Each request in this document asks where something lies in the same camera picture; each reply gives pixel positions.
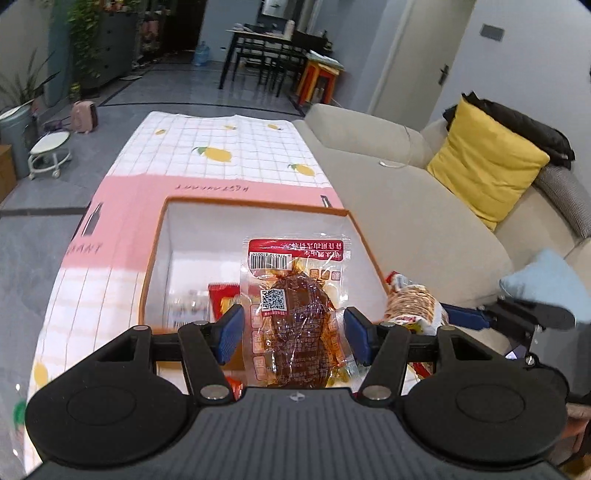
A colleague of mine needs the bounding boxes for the yellow cushion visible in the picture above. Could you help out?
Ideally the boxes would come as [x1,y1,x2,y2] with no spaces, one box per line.
[427,99,550,231]

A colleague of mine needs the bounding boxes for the grey knitted cushion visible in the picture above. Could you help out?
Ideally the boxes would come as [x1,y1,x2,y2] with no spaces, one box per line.
[534,164,591,239]

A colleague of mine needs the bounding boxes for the black dining table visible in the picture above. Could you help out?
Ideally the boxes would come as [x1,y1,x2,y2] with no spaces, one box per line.
[218,29,329,94]

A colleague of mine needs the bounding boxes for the orange stool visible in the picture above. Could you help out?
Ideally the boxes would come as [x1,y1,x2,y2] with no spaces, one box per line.
[295,60,341,106]

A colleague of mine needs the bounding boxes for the light blue cushion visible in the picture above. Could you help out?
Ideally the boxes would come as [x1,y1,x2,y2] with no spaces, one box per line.
[499,249,591,323]

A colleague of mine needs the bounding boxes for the white round rolling stool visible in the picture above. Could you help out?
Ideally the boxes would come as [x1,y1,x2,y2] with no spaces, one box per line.
[27,131,72,180]

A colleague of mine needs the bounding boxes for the dark green cabinet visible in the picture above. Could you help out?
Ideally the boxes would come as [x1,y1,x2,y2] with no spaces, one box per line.
[81,12,138,90]

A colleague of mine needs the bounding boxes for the brown cardboard box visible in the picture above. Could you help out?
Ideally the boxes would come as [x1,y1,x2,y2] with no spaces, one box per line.
[0,145,17,202]

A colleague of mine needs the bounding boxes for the lemon pattern tablecloth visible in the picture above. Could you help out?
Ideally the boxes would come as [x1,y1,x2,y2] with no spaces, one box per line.
[13,110,431,476]

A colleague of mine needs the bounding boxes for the pink small heater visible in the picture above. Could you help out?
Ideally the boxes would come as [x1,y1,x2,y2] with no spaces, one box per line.
[70,101,98,133]

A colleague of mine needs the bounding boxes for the beige sofa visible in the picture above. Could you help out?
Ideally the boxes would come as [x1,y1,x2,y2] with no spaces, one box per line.
[294,95,590,307]

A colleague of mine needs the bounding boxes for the orange cardboard box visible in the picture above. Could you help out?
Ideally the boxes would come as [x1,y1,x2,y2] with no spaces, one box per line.
[138,196,390,370]

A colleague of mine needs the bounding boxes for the red braised meat packet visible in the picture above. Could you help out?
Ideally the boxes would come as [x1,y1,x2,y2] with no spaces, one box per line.
[240,234,360,389]

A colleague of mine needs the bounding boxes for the potted plant grey pot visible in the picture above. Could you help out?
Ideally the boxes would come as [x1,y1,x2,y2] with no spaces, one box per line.
[1,49,57,180]

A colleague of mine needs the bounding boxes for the blue water jug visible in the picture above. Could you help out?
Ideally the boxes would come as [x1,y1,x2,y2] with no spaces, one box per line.
[191,41,211,67]

